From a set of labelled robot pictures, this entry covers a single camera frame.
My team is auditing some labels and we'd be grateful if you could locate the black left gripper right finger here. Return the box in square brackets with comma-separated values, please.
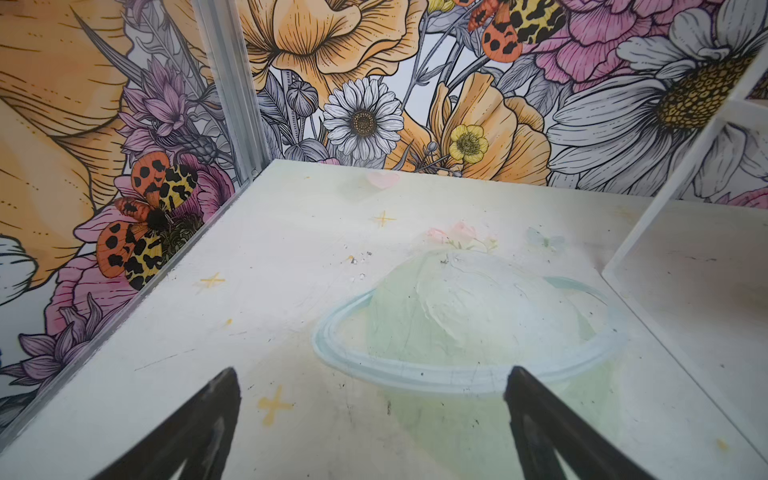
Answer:
[504, 366, 652, 479]

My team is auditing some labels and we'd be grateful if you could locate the left aluminium corner post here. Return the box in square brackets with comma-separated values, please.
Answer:
[194, 1, 272, 182]

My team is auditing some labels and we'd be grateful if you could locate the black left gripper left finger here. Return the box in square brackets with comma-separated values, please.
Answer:
[95, 367, 241, 479]

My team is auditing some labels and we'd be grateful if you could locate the wooden two-tier shelf white frame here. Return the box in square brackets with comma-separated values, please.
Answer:
[602, 50, 767, 458]

